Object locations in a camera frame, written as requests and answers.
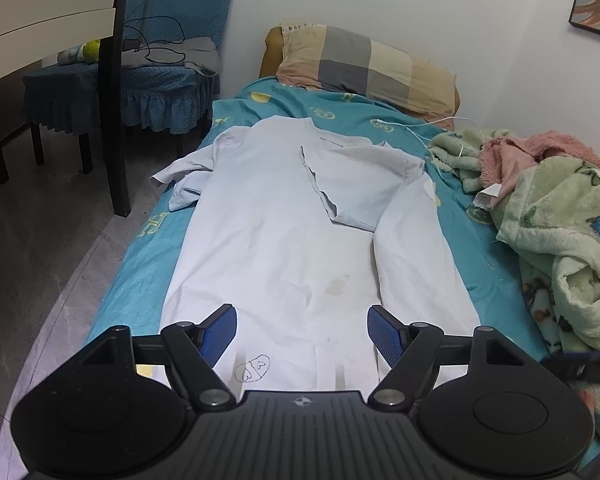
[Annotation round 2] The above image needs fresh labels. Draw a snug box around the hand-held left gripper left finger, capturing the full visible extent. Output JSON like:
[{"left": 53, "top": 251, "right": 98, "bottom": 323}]
[{"left": 77, "top": 304, "right": 238, "bottom": 410}]

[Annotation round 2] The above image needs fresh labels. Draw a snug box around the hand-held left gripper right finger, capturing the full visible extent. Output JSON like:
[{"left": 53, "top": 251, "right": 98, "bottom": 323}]
[{"left": 366, "top": 304, "right": 523, "bottom": 410}]

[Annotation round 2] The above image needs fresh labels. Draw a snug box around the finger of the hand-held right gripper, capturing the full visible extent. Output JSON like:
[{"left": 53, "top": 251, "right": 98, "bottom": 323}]
[{"left": 540, "top": 351, "right": 600, "bottom": 391}]

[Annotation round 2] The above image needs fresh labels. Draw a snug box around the white t-shirt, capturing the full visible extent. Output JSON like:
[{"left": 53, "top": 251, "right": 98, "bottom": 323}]
[{"left": 151, "top": 116, "right": 482, "bottom": 396}]

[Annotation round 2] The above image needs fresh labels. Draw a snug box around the teal patterned bed sheet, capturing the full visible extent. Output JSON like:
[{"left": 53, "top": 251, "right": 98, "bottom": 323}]
[{"left": 87, "top": 76, "right": 600, "bottom": 468}]

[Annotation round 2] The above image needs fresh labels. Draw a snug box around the green fleece blanket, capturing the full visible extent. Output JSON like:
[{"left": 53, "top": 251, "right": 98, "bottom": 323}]
[{"left": 427, "top": 127, "right": 600, "bottom": 443}]

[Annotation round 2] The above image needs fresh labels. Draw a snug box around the white label tag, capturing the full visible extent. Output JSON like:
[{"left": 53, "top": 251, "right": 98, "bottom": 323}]
[{"left": 472, "top": 184, "right": 503, "bottom": 211}]

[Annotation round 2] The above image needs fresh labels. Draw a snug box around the pink fleece blanket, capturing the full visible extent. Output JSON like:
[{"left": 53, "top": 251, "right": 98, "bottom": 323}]
[{"left": 479, "top": 130, "right": 600, "bottom": 196}]

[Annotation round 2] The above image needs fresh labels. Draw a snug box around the checked pillow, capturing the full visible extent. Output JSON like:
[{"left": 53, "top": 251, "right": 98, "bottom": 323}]
[{"left": 276, "top": 24, "right": 457, "bottom": 117}]

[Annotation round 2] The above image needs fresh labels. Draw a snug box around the brown cushion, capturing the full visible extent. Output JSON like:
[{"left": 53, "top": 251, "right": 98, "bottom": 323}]
[{"left": 259, "top": 26, "right": 462, "bottom": 120}]

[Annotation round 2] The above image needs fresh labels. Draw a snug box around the grey cloth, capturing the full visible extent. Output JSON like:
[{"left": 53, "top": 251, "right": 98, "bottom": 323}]
[{"left": 122, "top": 36, "right": 220, "bottom": 75}]

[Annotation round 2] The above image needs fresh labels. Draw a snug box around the blue covered chair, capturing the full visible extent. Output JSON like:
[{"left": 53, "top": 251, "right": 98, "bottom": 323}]
[
  {"left": 112, "top": 0, "right": 242, "bottom": 136},
  {"left": 22, "top": 0, "right": 158, "bottom": 176}
]

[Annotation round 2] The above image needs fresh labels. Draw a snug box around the yellow-green plush toy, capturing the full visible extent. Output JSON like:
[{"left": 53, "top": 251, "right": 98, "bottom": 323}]
[{"left": 57, "top": 40, "right": 102, "bottom": 66}]

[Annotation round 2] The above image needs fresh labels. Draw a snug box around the white table with black legs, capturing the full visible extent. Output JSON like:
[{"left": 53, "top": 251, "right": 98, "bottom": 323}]
[{"left": 0, "top": 0, "right": 133, "bottom": 218}]

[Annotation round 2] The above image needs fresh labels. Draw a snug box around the white charging cable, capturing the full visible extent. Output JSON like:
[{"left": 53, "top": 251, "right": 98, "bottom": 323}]
[{"left": 375, "top": 116, "right": 486, "bottom": 181}]

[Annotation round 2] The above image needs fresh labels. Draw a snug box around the black cable with adapter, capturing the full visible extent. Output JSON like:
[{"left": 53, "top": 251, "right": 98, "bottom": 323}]
[{"left": 122, "top": 16, "right": 187, "bottom": 66}]

